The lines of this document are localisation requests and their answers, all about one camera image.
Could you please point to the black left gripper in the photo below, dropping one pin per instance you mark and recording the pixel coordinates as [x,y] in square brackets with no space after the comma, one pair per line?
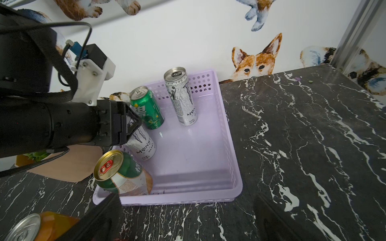
[28,126]

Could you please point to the potted green plant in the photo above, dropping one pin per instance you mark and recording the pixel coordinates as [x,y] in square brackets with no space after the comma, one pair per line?
[75,166]

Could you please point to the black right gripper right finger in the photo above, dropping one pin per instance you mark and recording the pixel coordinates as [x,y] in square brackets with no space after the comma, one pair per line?
[270,226]

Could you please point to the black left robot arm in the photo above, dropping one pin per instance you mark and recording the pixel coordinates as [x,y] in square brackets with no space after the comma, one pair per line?
[31,66]

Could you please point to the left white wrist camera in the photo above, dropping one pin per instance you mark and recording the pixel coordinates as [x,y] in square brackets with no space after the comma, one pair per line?
[93,69]

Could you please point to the orange soda can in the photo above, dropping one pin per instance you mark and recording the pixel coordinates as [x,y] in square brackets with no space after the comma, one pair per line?
[45,226]

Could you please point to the white energy drink can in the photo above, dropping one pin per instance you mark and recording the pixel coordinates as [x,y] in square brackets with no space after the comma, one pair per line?
[140,145]

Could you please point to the green soda can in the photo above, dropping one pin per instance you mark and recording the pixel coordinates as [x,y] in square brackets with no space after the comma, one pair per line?
[145,105]

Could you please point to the green gold-top can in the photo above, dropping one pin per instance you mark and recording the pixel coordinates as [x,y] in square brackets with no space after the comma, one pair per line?
[118,172]

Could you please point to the purple plastic basket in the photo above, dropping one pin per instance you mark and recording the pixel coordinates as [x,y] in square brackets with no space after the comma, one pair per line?
[194,164]

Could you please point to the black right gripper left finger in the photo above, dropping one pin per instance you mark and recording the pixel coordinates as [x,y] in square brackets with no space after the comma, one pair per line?
[100,224]

